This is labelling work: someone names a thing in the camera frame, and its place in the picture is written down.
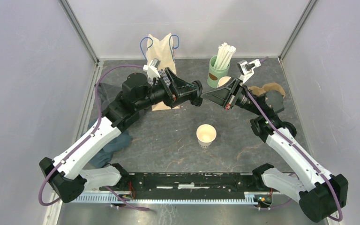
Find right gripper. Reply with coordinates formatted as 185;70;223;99
201;76;263;116

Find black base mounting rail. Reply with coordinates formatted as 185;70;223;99
110;172;272;200

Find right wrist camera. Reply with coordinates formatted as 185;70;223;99
237;59;261;83

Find brown cardboard cup carrier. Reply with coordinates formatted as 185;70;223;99
248;82;286;98

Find blue cloth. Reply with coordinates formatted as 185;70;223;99
89;131;133;168

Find black plastic cup lid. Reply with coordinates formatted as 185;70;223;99
190;80;203;107

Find stack of paper cups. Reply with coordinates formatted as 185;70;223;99
217;76;232;88

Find green straw holder cup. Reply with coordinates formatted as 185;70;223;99
207;56;230;88

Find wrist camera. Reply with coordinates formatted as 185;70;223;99
142;58;161;80
237;59;261;83

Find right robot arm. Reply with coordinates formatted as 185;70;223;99
202;78;349;223

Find white paper coffee cup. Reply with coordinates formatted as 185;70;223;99
196;124;217;148

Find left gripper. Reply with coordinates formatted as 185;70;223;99
135;68;200;112

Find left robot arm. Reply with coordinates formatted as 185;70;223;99
39;66;203;203

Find white wrapped straws bundle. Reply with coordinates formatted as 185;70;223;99
213;42;236;70

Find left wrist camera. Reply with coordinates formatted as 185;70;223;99
142;58;161;80

